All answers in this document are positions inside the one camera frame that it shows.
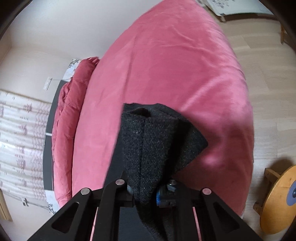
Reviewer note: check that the wooden shelf unit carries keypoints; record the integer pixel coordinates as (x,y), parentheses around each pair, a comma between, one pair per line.
(5,206)

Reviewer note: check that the white printed board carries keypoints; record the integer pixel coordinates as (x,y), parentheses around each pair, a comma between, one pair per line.
(231,5)

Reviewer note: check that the white wall socket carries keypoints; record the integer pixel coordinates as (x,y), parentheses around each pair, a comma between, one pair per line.
(47,83)

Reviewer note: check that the wooden chair frame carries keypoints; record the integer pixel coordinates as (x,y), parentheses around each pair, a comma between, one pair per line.
(284,32)

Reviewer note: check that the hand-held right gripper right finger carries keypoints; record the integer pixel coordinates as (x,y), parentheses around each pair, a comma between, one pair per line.
(166,199)

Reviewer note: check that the white printed curtain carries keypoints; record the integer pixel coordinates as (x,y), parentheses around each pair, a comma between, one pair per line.
(20,139)

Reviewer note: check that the pink duvet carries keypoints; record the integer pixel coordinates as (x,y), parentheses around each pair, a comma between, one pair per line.
(69,115)

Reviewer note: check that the grey headboard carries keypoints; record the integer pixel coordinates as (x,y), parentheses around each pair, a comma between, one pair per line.
(47,150)

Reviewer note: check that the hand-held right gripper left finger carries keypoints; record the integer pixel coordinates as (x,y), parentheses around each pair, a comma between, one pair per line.
(108,204)

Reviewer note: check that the black pants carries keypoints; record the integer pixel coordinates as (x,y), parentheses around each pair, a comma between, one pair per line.
(157,150)

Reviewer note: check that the round wooden stool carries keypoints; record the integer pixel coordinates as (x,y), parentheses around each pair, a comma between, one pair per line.
(277,204)

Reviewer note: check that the pink bed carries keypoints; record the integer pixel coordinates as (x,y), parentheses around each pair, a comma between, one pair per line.
(161,69)

